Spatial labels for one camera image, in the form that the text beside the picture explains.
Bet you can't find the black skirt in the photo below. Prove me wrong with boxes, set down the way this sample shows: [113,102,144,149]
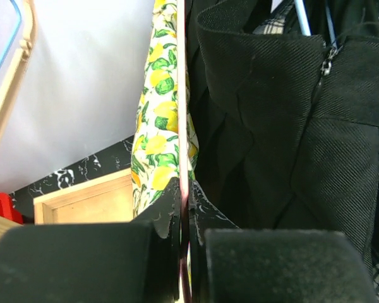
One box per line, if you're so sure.
[184,0,379,272]

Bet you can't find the blue hanger of plaid skirt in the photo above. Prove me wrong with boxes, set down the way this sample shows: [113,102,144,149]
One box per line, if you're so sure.
[325,0,337,48]

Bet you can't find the red plastic bin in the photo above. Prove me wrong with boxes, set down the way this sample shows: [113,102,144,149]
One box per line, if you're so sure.
[0,193,23,224]

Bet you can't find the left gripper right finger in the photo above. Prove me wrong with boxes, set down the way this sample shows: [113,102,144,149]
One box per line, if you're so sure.
[188,181,377,302]

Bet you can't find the lemon print skirt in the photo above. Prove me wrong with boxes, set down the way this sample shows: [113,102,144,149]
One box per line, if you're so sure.
[130,0,200,221]

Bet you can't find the wooden hanger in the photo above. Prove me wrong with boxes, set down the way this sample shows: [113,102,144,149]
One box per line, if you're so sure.
[0,0,37,140]

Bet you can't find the blue hanger of black skirt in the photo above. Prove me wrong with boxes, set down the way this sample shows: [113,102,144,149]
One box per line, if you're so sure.
[294,0,311,36]

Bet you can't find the wooden clothes rack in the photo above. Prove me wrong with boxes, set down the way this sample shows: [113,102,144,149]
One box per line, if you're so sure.
[0,169,133,238]

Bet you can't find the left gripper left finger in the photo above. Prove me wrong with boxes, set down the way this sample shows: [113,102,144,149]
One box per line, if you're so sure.
[0,178,181,302]

